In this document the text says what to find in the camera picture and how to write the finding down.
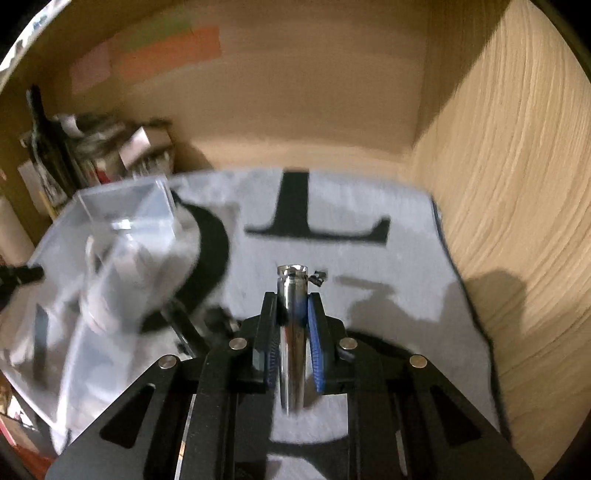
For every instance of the clear plastic organizer box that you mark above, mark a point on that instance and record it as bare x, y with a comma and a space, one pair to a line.
104, 272

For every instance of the green paper note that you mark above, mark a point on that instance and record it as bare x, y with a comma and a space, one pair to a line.
159, 33

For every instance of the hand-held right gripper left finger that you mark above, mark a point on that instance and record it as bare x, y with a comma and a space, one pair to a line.
271, 357

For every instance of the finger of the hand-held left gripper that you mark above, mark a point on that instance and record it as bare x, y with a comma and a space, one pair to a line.
21, 274

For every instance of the dark glass bottle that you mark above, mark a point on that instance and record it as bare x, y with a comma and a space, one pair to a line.
48, 147

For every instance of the shiny metal cylinder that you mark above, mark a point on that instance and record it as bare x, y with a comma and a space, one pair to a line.
292, 323

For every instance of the pink paper note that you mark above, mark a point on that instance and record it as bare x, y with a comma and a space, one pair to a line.
90, 69

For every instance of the pile of books and boxes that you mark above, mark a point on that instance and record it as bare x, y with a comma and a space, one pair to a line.
122, 145

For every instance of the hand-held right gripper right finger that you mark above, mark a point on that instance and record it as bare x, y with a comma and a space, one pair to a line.
315, 344

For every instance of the orange paper note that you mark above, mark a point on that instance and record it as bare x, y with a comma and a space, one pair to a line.
168, 53

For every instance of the grey blanket with black letters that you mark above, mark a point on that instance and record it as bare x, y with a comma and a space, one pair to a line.
332, 240

